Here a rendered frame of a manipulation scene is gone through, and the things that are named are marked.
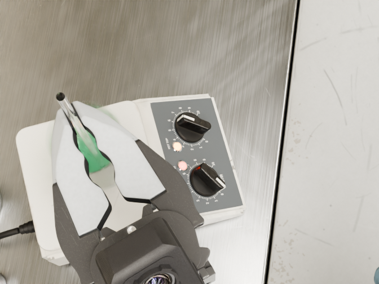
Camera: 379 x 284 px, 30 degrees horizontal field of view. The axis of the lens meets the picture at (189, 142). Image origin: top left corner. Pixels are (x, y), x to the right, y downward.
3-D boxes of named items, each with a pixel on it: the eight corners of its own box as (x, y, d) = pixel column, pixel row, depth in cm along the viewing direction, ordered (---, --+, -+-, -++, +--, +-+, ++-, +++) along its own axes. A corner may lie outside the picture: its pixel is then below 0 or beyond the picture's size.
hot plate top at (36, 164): (137, 100, 68) (136, 96, 67) (169, 219, 65) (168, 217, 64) (15, 132, 67) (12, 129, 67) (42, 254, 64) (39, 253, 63)
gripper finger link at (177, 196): (98, 166, 49) (154, 278, 47) (94, 159, 47) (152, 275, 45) (159, 136, 49) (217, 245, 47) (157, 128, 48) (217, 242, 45)
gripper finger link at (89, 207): (40, 147, 54) (96, 252, 51) (20, 123, 48) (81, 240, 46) (76, 127, 54) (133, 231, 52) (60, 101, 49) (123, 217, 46)
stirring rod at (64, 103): (110, 172, 64) (65, 97, 45) (104, 174, 64) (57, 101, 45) (107, 166, 64) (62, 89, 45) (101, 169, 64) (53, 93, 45)
